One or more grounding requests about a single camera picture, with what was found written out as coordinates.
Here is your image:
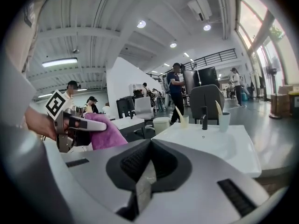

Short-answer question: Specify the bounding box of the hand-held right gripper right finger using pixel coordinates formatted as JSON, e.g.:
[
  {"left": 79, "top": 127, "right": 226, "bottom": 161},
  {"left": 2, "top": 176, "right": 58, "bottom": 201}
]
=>
[{"left": 139, "top": 139, "right": 271, "bottom": 224}]

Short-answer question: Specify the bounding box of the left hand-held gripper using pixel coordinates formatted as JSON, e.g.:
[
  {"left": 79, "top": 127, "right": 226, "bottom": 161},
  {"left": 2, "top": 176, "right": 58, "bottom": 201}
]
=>
[{"left": 45, "top": 89, "right": 107, "bottom": 153}]

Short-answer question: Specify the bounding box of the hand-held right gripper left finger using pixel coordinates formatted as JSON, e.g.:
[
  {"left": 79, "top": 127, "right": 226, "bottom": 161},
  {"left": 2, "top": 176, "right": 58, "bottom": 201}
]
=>
[{"left": 59, "top": 139, "right": 153, "bottom": 224}]

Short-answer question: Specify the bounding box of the purple cloth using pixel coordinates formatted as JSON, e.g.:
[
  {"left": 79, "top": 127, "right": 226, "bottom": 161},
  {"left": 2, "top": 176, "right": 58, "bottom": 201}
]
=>
[{"left": 83, "top": 112, "right": 128, "bottom": 151}]

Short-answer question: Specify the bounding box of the person's left forearm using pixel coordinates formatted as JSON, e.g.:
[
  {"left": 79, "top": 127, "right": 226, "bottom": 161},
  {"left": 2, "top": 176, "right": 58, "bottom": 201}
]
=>
[{"left": 0, "top": 55, "right": 58, "bottom": 141}]

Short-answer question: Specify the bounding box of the white sink basin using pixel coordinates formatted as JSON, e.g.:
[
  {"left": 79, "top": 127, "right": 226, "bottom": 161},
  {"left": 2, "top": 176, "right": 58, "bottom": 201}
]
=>
[{"left": 151, "top": 122, "right": 262, "bottom": 178}]

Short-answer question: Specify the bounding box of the black office chair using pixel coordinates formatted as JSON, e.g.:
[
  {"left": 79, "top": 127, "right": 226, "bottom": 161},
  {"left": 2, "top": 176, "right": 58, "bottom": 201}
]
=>
[{"left": 116, "top": 96, "right": 136, "bottom": 119}]

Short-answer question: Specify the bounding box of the white office chair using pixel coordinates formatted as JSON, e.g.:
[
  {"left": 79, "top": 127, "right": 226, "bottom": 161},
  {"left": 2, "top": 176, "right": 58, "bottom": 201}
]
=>
[{"left": 134, "top": 96, "right": 155, "bottom": 120}]

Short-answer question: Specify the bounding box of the white bucket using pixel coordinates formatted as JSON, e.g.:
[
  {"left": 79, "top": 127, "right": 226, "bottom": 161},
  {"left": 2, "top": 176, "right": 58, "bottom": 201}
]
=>
[{"left": 152, "top": 117, "right": 171, "bottom": 135}]

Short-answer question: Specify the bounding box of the long ceiling light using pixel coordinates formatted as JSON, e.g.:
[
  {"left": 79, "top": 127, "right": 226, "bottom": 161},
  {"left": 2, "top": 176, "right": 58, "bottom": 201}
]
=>
[{"left": 42, "top": 57, "right": 78, "bottom": 68}]

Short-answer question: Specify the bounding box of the cream cup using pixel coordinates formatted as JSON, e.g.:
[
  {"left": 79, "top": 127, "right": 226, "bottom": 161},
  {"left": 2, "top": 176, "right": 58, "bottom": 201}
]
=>
[{"left": 179, "top": 115, "right": 190, "bottom": 129}]

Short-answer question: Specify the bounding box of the black faucet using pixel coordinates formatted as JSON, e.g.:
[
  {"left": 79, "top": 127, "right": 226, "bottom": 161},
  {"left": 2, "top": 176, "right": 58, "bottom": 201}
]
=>
[{"left": 200, "top": 105, "right": 209, "bottom": 131}]

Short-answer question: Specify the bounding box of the pale blue cup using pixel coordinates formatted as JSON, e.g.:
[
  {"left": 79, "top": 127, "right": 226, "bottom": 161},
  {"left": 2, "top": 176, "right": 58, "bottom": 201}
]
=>
[{"left": 218, "top": 112, "right": 231, "bottom": 133}]

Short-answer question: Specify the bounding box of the cream toothbrush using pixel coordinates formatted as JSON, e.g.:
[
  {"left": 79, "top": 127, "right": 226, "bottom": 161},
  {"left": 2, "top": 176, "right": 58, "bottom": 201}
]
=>
[
  {"left": 214, "top": 100, "right": 223, "bottom": 123},
  {"left": 175, "top": 105, "right": 185, "bottom": 124}
]

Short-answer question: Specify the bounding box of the grey chair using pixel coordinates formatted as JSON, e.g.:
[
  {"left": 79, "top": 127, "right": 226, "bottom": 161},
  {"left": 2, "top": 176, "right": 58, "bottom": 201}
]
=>
[{"left": 189, "top": 84, "right": 226, "bottom": 126}]

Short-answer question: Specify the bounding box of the black monitor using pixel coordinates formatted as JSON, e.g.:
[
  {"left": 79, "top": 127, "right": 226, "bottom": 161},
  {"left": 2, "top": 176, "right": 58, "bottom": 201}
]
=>
[
  {"left": 198, "top": 66, "right": 221, "bottom": 88},
  {"left": 182, "top": 70, "right": 201, "bottom": 95}
]

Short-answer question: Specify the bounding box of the stack of cardboard boxes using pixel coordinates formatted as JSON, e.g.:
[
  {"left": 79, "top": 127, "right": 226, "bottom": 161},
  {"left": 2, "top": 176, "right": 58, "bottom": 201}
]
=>
[{"left": 270, "top": 84, "right": 294, "bottom": 117}]

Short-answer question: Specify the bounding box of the person's beige printed shirt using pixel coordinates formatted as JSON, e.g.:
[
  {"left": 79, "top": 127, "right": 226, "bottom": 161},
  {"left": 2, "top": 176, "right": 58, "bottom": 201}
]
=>
[{"left": 20, "top": 0, "right": 59, "bottom": 74}]

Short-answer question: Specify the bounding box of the yellow bin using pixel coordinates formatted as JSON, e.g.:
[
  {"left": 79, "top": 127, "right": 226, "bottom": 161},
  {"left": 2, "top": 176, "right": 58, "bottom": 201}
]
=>
[{"left": 288, "top": 91, "right": 299, "bottom": 117}]

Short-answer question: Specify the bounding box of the black balcony railing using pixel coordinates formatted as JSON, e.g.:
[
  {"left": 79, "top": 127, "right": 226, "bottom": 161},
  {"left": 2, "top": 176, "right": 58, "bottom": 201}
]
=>
[{"left": 189, "top": 48, "right": 237, "bottom": 70}]

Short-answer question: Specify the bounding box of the white ceiling air conditioner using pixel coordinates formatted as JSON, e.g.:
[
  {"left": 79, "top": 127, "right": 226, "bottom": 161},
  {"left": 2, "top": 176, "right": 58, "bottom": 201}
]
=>
[{"left": 187, "top": 0, "right": 213, "bottom": 21}]

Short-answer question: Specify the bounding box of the white partition wall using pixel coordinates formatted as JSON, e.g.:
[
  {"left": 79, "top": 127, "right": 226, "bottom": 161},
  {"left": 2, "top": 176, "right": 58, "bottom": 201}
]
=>
[{"left": 106, "top": 56, "right": 162, "bottom": 109}]

